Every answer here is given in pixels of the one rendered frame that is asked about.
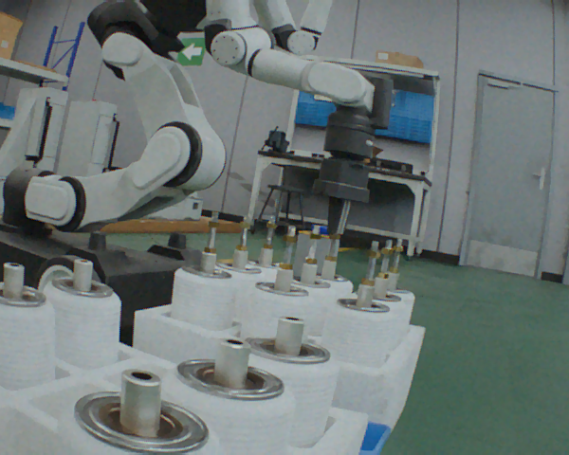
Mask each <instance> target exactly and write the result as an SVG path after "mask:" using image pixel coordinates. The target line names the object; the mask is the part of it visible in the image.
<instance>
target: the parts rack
mask: <svg viewBox="0 0 569 455"><path fill-rule="evenodd" d="M84 25H85V22H81V24H80V27H79V30H78V33H77V37H76V39H75V40H67V41H60V42H54V40H55V36H56V33H57V29H58V27H57V26H55V27H54V28H53V30H52V34H51V37H50V41H49V44H48V47H47V51H46V56H45V60H44V64H43V66H44V67H47V64H48V60H49V56H50V53H51V49H52V47H53V44H58V43H65V42H73V41H75V44H74V45H73V46H72V47H71V48H69V49H68V50H67V52H66V53H65V54H64V55H63V57H62V58H61V59H60V60H59V61H58V62H57V63H55V65H54V66H53V67H52V68H51V69H53V68H54V67H55V66H56V65H57V64H58V63H59V62H60V61H61V60H62V59H63V58H64V56H65V55H66V54H67V53H68V52H69V51H70V50H71V49H72V48H73V50H72V53H71V57H70V61H69V64H68V68H67V71H66V75H65V76H64V75H60V74H57V73H53V72H50V71H46V70H43V69H41V68H37V67H34V66H30V65H27V64H21V63H17V62H15V61H11V60H8V59H4V58H1V57H0V75H2V76H6V77H10V78H14V79H17V80H21V81H25V82H32V83H35V84H37V88H41V87H43V82H44V80H55V81H46V82H63V83H64V86H63V90H62V91H65V92H66V90H67V87H68V83H69V79H70V75H71V71H72V67H73V64H74V61H75V57H76V54H77V50H78V47H79V43H80V40H81V37H82V34H83V28H84ZM12 124H13V120H9V119H4V118H0V129H2V130H8V131H10V129H11V127H12Z"/></svg>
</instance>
